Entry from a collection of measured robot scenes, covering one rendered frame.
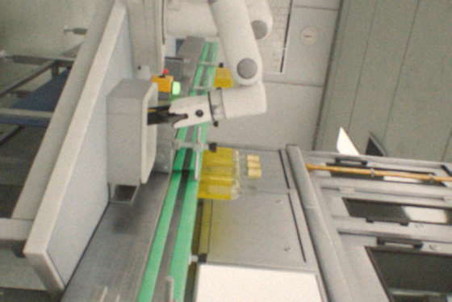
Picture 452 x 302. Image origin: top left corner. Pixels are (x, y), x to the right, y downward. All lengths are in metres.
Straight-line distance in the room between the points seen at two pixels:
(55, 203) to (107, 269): 0.19
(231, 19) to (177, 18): 0.30
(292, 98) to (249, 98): 6.47
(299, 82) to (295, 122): 0.68
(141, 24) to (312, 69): 6.30
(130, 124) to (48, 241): 0.37
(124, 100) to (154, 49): 0.29
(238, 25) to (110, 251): 0.56
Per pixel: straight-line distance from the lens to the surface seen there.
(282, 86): 7.44
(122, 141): 1.07
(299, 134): 7.75
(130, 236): 1.03
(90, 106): 0.96
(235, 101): 1.06
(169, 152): 1.27
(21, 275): 1.30
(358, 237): 1.58
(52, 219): 0.81
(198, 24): 1.30
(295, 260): 1.33
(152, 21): 1.23
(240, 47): 1.01
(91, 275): 0.93
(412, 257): 1.57
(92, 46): 1.17
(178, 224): 1.10
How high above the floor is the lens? 1.00
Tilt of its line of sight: 1 degrees up
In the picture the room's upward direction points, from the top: 95 degrees clockwise
